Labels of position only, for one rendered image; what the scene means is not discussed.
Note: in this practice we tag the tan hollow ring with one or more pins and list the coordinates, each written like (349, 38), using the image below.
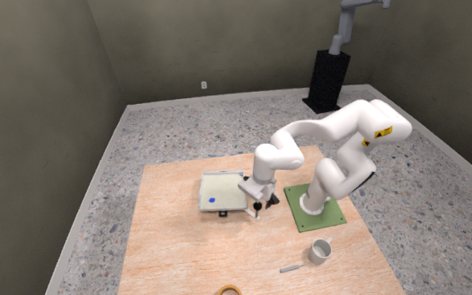
(229, 287)

